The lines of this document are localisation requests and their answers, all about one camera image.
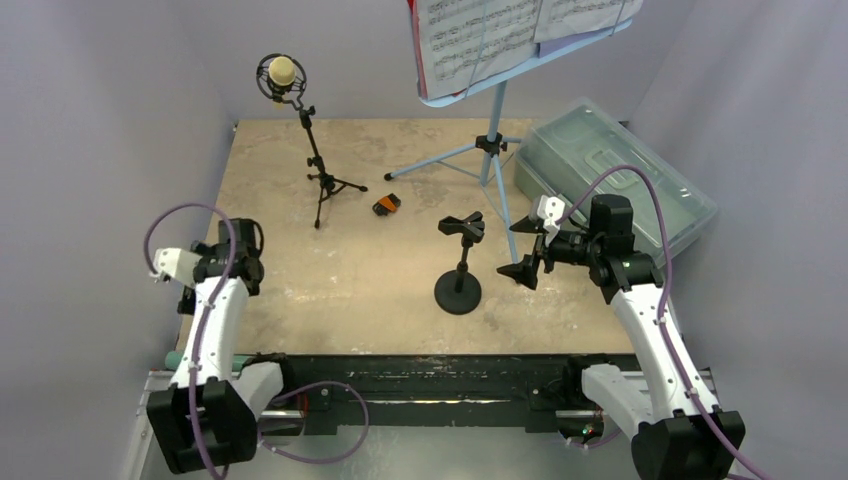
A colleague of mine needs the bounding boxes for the sheet music pages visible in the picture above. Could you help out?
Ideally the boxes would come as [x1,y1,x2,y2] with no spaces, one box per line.
[408,0,644,105]

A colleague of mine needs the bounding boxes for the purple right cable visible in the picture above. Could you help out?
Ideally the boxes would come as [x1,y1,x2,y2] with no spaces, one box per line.
[559,164,773,480]

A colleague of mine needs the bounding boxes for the black round-base mic stand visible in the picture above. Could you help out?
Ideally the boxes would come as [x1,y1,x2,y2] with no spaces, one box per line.
[434,211,485,315]

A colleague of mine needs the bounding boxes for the beige condenser microphone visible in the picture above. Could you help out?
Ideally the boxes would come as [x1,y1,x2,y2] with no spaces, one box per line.
[255,53,307,111]

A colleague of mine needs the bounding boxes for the translucent green storage box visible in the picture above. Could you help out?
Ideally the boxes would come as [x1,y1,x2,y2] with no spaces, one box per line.
[514,99,719,266]

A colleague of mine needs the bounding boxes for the teal toy microphone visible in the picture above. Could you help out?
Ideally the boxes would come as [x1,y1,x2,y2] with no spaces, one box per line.
[164,351,251,372]

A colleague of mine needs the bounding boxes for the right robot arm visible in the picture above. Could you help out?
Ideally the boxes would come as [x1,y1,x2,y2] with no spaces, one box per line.
[497,194,746,479]

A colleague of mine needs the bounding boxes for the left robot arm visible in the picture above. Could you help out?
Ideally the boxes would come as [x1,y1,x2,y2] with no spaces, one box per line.
[146,218,298,474]

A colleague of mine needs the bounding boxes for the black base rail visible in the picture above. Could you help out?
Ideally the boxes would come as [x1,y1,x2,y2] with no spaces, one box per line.
[259,354,635,436]

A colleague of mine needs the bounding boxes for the black tripod mic stand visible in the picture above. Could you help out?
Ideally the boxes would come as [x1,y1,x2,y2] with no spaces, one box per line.
[295,104,368,230]

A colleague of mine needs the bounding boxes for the orange black hex key set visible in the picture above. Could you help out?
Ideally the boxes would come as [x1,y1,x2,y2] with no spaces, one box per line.
[372,193,402,216]

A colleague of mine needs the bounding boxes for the blue music stand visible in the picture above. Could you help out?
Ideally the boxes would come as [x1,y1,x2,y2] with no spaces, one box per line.
[384,19,632,228]

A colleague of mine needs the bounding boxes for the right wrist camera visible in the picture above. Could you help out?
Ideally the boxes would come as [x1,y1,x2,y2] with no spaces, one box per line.
[535,195,567,235]

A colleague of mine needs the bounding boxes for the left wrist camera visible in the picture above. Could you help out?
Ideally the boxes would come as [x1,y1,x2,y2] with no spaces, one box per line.
[151,248,201,289]

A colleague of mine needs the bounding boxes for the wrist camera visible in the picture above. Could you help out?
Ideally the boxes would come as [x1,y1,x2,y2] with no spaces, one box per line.
[535,195,567,235]
[151,248,201,289]

